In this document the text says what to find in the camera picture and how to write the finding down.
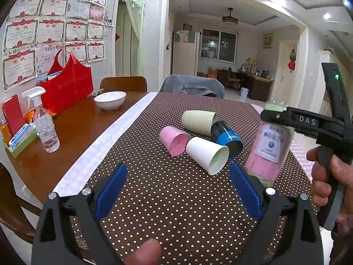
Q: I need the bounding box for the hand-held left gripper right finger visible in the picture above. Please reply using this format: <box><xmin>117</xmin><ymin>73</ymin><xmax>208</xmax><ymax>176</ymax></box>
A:
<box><xmin>228</xmin><ymin>161</ymin><xmax>326</xmax><ymax>265</ymax></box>

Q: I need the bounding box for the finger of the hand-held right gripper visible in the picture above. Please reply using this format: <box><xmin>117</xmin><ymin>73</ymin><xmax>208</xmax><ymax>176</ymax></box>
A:
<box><xmin>261</xmin><ymin>106</ymin><xmax>293</xmax><ymax>123</ymax></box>

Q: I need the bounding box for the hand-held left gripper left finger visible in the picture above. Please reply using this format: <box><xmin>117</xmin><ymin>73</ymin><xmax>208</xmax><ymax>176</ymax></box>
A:
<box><xmin>31</xmin><ymin>162</ymin><xmax>129</xmax><ymax>265</ymax></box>

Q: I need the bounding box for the pink labelled plastic bottle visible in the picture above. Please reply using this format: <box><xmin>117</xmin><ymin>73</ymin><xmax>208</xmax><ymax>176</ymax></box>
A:
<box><xmin>245</xmin><ymin>102</ymin><xmax>295</xmax><ymax>189</ymax></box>

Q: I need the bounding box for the person's right forearm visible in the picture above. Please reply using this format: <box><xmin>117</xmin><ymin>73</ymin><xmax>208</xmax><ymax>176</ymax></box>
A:
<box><xmin>329</xmin><ymin>225</ymin><xmax>353</xmax><ymax>265</ymax></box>

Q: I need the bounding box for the blue and black cup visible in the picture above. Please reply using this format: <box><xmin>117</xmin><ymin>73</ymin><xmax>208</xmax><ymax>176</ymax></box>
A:
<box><xmin>210</xmin><ymin>121</ymin><xmax>244</xmax><ymax>160</ymax></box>

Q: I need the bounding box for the white paper cup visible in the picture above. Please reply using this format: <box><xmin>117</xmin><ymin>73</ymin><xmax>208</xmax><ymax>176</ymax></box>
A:
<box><xmin>186</xmin><ymin>136</ymin><xmax>230</xmax><ymax>176</ymax></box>

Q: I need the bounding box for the pale green cup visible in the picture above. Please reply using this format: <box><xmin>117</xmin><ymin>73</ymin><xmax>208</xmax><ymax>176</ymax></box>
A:
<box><xmin>181</xmin><ymin>110</ymin><xmax>218</xmax><ymax>138</ymax></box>

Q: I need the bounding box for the pink cup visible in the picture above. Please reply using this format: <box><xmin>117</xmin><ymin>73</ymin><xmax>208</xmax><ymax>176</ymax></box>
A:
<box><xmin>159</xmin><ymin>125</ymin><xmax>192</xmax><ymax>157</ymax></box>

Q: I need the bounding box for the person's right hand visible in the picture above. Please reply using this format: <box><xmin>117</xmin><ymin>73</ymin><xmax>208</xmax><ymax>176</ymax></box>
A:
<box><xmin>306</xmin><ymin>146</ymin><xmax>353</xmax><ymax>234</ymax></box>

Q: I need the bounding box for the person's left hand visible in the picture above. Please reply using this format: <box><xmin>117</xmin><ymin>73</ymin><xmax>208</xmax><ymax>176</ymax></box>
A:
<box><xmin>124</xmin><ymin>238</ymin><xmax>162</xmax><ymax>265</ymax></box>

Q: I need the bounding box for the dark wooden desk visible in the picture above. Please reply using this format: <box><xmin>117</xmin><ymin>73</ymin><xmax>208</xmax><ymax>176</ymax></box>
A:
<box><xmin>230</xmin><ymin>69</ymin><xmax>275</xmax><ymax>102</ymax></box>

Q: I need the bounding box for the white door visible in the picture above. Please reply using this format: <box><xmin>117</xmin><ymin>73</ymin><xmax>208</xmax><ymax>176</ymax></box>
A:
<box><xmin>277</xmin><ymin>40</ymin><xmax>299</xmax><ymax>103</ymax></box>

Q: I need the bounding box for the slatted wooden chair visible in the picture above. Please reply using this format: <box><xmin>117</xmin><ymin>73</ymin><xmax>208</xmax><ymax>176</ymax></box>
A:
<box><xmin>227</xmin><ymin>68</ymin><xmax>241</xmax><ymax>93</ymax></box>

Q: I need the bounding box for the brown polka dot tablecloth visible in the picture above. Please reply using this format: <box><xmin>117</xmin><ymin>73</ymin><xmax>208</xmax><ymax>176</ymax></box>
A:
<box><xmin>69</xmin><ymin>92</ymin><xmax>322</xmax><ymax>265</ymax></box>

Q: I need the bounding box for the red hanging ornament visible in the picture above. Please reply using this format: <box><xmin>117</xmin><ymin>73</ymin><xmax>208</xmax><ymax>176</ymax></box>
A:
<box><xmin>287</xmin><ymin>48</ymin><xmax>297</xmax><ymax>74</ymax></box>

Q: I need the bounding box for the white table runner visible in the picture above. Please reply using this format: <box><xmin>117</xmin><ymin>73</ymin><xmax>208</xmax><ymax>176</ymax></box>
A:
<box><xmin>52</xmin><ymin>92</ymin><xmax>159</xmax><ymax>197</ymax></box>

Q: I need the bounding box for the clear spray bottle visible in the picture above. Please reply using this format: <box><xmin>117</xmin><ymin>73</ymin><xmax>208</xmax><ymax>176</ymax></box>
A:
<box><xmin>21</xmin><ymin>86</ymin><xmax>60</xmax><ymax>153</ymax></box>

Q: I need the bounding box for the window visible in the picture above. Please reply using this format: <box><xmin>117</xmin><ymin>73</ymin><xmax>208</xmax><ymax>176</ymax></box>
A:
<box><xmin>200</xmin><ymin>28</ymin><xmax>239</xmax><ymax>61</ymax></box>

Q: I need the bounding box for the grey covered chair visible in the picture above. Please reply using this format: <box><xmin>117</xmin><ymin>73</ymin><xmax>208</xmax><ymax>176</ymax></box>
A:
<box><xmin>160</xmin><ymin>74</ymin><xmax>225</xmax><ymax>99</ymax></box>

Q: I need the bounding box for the white ceramic bowl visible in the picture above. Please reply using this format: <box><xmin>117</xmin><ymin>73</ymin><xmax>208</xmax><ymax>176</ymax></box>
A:
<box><xmin>94</xmin><ymin>91</ymin><xmax>127</xmax><ymax>111</ymax></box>

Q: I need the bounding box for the dark wooden chair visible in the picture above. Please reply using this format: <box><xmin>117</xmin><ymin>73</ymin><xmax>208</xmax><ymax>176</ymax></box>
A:
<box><xmin>0</xmin><ymin>161</ymin><xmax>46</xmax><ymax>245</ymax></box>

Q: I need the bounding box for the green desk tray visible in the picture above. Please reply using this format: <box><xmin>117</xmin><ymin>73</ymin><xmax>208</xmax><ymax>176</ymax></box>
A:
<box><xmin>2</xmin><ymin>128</ymin><xmax>39</xmax><ymax>158</ymax></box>

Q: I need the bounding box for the ceiling lamp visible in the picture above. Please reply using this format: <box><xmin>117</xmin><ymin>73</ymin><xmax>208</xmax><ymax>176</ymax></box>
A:
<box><xmin>222</xmin><ymin>8</ymin><xmax>239</xmax><ymax>25</ymax></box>

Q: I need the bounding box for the blue tissue pack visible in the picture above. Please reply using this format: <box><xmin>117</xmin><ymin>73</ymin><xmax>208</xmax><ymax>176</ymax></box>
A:
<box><xmin>8</xmin><ymin>124</ymin><xmax>36</xmax><ymax>147</ymax></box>

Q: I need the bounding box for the white refrigerator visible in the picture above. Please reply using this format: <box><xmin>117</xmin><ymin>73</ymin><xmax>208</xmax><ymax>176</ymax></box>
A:
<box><xmin>172</xmin><ymin>30</ymin><xmax>199</xmax><ymax>76</ymax></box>

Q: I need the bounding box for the brown wooden chair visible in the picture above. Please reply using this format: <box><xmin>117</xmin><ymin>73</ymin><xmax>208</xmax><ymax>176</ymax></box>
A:
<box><xmin>99</xmin><ymin>76</ymin><xmax>148</xmax><ymax>93</ymax></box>

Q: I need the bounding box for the red tote bag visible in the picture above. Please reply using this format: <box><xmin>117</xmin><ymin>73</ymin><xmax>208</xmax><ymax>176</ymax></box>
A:
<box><xmin>36</xmin><ymin>49</ymin><xmax>94</xmax><ymax>115</ymax></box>

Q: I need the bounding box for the orange jar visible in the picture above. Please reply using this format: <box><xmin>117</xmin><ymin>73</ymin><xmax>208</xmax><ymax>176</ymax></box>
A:
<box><xmin>0</xmin><ymin>120</ymin><xmax>13</xmax><ymax>144</ymax></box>

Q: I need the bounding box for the red flat box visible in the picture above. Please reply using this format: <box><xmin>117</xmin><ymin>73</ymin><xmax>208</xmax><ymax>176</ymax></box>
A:
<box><xmin>2</xmin><ymin>94</ymin><xmax>26</xmax><ymax>138</ymax></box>

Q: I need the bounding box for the green sheer curtain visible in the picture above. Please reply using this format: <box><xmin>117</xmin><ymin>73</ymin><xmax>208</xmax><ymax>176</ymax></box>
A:
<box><xmin>120</xmin><ymin>0</ymin><xmax>146</xmax><ymax>77</ymax></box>

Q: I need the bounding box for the wall of award certificates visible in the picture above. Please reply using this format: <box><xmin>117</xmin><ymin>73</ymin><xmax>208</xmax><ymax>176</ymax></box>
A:
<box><xmin>2</xmin><ymin>0</ymin><xmax>109</xmax><ymax>91</ymax></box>

